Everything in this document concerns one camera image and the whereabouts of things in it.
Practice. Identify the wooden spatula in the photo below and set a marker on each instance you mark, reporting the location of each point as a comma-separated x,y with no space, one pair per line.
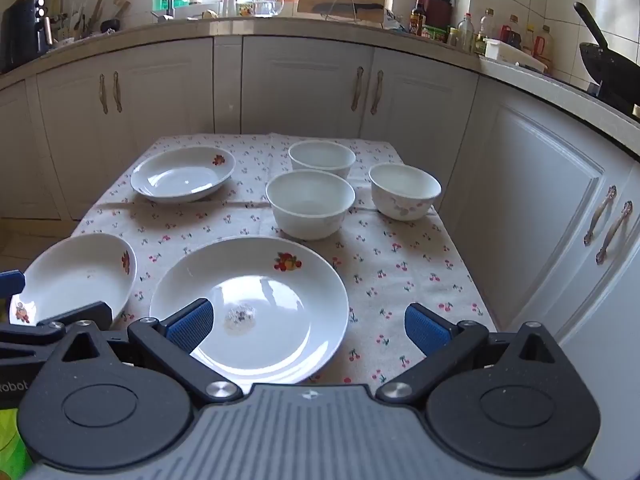
96,12

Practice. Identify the cooking oil bottle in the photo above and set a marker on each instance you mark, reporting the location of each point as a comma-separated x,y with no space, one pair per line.
543,47

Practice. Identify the white plastic container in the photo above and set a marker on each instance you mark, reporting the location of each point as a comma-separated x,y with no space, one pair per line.
505,50

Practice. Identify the black wok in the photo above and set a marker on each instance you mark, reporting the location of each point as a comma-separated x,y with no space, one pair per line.
607,67

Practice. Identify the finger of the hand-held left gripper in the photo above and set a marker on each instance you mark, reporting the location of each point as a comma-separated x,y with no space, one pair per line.
11,282
75,322

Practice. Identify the plain white bowl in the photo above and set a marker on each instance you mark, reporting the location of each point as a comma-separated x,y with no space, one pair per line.
322,157

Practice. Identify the clear plastic bottle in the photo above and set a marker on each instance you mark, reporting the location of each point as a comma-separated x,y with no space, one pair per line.
466,35

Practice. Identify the green packet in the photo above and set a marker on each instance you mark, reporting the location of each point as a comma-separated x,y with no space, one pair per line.
434,34

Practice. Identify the glass teapot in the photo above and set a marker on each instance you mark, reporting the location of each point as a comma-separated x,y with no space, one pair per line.
267,5

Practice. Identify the glass jar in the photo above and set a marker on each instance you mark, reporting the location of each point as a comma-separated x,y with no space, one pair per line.
244,7

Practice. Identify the white bowl pink floral print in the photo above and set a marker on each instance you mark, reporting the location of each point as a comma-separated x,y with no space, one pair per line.
405,195

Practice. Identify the yellow green bag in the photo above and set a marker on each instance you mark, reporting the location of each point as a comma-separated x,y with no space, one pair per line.
10,440

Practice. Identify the black air fryer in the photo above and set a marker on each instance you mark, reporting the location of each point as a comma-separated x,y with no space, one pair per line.
22,35

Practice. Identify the wide white bowl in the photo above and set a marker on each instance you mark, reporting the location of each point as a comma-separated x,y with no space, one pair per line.
310,210

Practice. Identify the red seasoning bottle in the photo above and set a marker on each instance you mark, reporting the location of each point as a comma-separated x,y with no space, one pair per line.
510,35

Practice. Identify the white plate fruit print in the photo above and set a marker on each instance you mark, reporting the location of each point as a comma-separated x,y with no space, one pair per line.
75,270
280,310
180,175

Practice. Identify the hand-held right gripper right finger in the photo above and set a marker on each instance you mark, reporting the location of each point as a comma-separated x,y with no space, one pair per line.
427,327

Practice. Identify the clear bottle yellow cap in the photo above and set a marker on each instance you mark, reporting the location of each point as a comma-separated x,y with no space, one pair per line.
486,25

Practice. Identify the stone kitchen countertop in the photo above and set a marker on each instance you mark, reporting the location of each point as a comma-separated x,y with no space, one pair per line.
250,25

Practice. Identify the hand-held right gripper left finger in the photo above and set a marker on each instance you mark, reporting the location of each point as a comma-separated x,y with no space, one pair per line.
192,322

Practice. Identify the dark sauce bottle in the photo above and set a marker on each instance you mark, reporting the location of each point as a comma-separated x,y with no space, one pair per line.
417,20

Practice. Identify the dark red knife block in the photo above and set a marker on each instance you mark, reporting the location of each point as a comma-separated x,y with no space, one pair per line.
439,12

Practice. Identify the yellow seasoning bottle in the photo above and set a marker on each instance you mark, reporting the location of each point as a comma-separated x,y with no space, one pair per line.
528,40

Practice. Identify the cherry print tablecloth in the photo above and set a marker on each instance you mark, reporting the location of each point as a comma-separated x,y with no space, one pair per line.
400,270

